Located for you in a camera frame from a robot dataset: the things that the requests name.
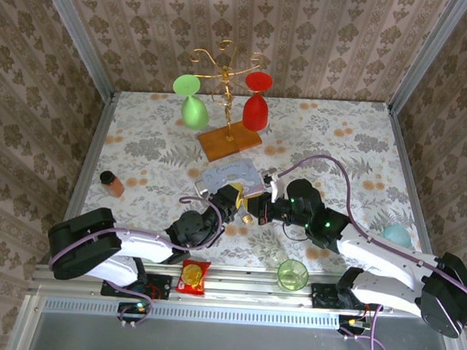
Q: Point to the green transparent plastic cup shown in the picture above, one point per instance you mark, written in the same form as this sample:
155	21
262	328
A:
292	277

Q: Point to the green plastic wine glass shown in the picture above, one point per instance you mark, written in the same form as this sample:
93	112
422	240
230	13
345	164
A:
193	113

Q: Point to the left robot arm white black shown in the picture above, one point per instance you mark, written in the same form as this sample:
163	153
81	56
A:
94	250

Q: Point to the aluminium frame post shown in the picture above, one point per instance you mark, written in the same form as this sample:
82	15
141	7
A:
77	34
425	56

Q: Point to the floral tablecloth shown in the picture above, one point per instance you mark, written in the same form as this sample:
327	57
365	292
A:
319	128

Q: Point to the aluminium mounting rail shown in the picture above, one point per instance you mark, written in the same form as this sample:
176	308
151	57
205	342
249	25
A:
246	292

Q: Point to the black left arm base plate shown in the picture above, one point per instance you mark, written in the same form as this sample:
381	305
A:
159	285

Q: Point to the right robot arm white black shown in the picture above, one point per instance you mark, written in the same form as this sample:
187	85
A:
391	256

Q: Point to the right black control board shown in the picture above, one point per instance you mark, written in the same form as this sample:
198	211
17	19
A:
353	322

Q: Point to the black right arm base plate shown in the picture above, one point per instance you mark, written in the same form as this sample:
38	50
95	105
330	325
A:
323	296

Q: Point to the aluminium table side rail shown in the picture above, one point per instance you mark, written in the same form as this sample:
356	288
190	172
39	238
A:
87	166
410	174

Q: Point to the teal ball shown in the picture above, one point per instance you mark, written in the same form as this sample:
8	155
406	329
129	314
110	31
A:
396	235

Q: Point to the orange bottle with black cap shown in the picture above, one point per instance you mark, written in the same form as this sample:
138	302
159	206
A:
114	185

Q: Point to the blue cartoon pouch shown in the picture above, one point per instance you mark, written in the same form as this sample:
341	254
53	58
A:
227	174

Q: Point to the red plastic wine glass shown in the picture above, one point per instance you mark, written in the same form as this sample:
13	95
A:
255	113

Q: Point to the grey metal shelf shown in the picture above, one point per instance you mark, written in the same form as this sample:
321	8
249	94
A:
227	345

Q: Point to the red snack packet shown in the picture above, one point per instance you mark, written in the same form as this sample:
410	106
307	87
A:
191	277

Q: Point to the left black control board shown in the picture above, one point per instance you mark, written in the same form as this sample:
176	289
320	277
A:
132	308

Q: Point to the black control board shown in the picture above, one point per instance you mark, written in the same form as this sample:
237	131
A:
353	322
132	308

